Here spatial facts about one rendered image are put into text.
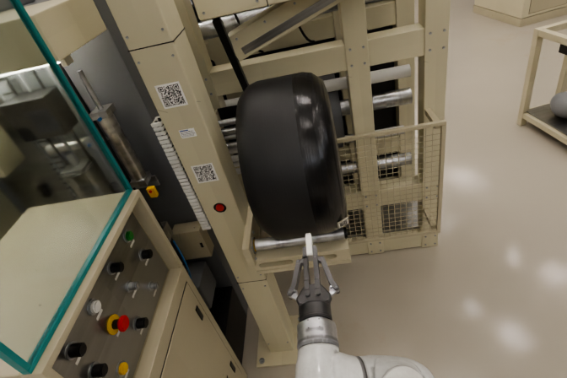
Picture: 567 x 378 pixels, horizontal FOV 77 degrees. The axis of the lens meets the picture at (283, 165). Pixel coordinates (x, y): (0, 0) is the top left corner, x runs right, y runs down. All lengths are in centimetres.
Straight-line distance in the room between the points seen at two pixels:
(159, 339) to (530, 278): 191
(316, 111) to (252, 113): 18
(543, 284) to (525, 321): 26
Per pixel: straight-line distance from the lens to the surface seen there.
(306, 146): 99
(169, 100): 112
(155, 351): 127
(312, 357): 82
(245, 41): 143
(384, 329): 214
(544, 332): 226
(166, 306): 134
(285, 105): 104
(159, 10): 104
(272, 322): 190
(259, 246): 135
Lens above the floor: 188
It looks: 35 degrees down
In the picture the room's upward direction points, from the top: 15 degrees counter-clockwise
